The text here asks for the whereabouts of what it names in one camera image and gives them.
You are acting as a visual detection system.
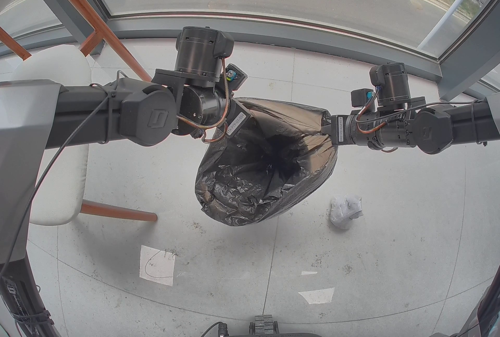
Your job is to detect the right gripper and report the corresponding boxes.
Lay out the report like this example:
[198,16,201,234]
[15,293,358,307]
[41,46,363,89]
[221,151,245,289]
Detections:
[330,112,416,151]

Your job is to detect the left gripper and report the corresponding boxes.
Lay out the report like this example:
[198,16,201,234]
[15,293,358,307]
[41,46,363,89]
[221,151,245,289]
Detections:
[183,89,251,140]

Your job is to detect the black plastic bag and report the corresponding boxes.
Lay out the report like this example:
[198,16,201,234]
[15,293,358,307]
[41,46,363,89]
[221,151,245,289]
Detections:
[195,97,339,228]

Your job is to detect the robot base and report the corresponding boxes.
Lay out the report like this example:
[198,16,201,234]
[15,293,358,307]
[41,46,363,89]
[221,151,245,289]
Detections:
[199,313,325,337]

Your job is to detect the crumpled white paper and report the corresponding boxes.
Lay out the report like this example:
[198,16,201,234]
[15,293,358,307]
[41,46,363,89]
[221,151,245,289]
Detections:
[330,194,364,231]

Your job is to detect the window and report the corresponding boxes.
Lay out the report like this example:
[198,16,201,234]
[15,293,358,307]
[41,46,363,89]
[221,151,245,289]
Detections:
[0,0,500,102]

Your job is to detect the white cushioned wooden chair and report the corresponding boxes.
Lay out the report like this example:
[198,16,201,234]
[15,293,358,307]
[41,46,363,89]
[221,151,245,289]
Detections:
[0,0,159,227]

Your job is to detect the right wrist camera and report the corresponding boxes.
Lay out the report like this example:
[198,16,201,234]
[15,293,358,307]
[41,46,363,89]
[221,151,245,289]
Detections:
[350,88,378,109]

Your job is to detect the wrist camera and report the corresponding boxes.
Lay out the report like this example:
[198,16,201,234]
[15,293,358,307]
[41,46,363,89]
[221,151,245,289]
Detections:
[224,63,249,92]
[350,88,378,109]

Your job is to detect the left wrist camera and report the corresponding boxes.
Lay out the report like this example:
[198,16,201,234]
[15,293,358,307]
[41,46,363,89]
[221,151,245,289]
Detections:
[224,63,249,92]

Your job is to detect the black cable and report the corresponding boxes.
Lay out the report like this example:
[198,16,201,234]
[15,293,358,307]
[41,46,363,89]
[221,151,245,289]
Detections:
[0,70,130,278]

